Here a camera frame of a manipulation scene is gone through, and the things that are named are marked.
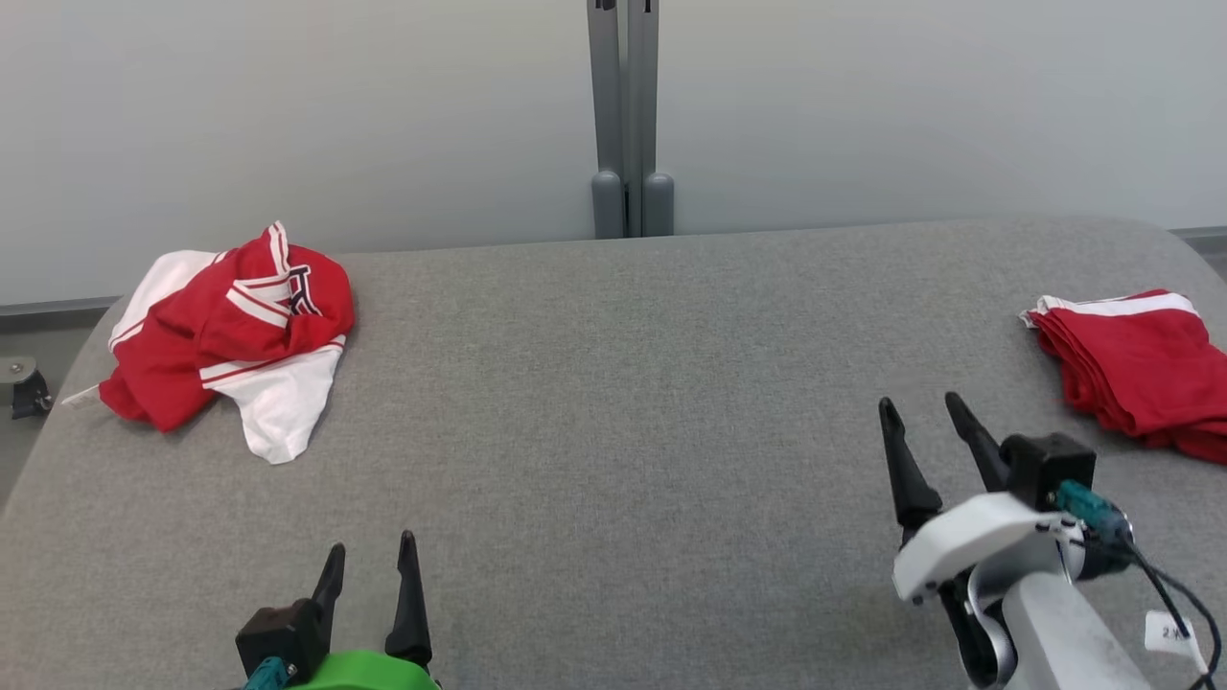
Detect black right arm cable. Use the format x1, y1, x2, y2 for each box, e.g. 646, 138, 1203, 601
1102, 537, 1224, 690

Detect red shorts with white trim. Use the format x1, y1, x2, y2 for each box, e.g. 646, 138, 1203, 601
1020, 289, 1227, 466

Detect white paper cable tag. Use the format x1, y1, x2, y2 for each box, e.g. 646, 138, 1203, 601
1145, 610, 1211, 674

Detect black and metal floor bracket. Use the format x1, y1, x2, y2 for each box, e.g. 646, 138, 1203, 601
0, 356, 54, 421

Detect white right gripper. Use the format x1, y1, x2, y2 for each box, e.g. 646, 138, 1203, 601
878, 391, 1084, 690

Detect grey metal double post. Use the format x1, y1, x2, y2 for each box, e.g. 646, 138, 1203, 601
587, 0, 675, 240

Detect teal right camera connector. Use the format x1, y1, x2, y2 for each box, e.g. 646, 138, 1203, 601
1054, 481, 1132, 549

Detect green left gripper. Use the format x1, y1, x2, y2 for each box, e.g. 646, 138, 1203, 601
288, 530, 442, 690

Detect red and white basketball jersey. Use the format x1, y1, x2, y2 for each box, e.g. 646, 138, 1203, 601
62, 221, 357, 466

